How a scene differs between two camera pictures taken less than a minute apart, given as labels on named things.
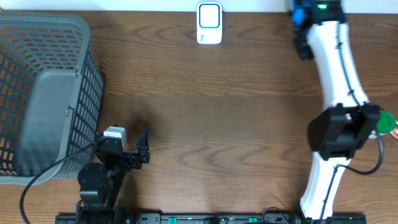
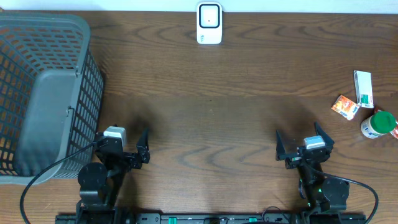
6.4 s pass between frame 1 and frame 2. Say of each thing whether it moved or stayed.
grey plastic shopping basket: stayed
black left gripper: stayed
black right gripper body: moved
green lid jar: stayed
